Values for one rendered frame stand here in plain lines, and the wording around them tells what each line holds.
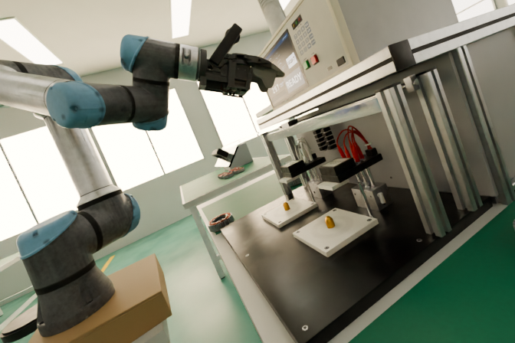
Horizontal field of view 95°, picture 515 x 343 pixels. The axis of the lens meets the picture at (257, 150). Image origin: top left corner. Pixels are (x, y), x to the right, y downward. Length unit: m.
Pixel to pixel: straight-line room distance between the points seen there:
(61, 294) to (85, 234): 0.12
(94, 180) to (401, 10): 0.90
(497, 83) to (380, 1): 0.30
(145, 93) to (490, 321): 0.63
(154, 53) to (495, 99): 0.71
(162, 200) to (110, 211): 4.51
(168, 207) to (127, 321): 4.66
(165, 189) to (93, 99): 4.82
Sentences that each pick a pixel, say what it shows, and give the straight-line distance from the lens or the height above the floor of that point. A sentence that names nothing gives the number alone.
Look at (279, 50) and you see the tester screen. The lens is 0.78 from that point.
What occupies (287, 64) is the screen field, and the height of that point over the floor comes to 1.22.
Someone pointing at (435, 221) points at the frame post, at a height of 0.80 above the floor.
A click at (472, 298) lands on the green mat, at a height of 0.75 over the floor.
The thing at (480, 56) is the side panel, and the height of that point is 1.04.
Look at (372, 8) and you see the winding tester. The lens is 0.67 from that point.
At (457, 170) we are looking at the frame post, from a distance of 0.59.
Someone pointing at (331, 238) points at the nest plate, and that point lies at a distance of 0.59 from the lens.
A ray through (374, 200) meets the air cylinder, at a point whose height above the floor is 0.80.
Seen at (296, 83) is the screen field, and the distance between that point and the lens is 0.74.
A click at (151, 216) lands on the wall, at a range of 5.34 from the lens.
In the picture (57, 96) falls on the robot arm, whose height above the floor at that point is 1.23.
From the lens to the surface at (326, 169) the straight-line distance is 0.61.
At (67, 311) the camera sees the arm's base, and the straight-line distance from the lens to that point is 0.74.
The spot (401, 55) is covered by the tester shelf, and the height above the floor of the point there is 1.09.
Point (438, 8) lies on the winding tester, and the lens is 0.84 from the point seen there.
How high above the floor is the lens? 1.06
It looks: 4 degrees down
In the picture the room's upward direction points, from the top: 22 degrees counter-clockwise
